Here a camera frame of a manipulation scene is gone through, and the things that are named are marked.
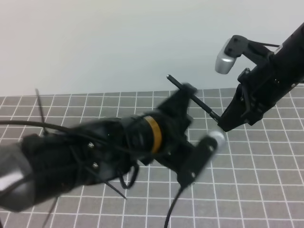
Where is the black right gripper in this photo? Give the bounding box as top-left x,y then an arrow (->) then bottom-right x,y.
218,39 -> 302,132

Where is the black pen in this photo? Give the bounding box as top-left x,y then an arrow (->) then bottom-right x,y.
166,75 -> 220,123

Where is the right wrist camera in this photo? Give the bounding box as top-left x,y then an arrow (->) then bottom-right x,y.
215,35 -> 248,75

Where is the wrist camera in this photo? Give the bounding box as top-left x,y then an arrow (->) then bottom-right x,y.
215,35 -> 248,75
177,130 -> 226,189

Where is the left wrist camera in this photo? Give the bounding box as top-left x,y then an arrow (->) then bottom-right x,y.
177,130 -> 226,189

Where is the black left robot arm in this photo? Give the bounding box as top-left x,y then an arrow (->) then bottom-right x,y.
0,84 -> 197,212

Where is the left camera cable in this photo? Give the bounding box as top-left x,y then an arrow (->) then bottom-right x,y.
163,184 -> 188,228

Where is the right camera cable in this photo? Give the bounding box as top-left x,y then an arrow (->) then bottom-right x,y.
258,41 -> 281,48

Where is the camera cable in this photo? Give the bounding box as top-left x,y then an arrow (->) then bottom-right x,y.
258,41 -> 281,48
163,184 -> 188,228

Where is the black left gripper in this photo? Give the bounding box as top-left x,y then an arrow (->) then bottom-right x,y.
140,89 -> 195,173

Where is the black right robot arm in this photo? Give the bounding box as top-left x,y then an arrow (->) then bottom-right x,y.
215,25 -> 304,132

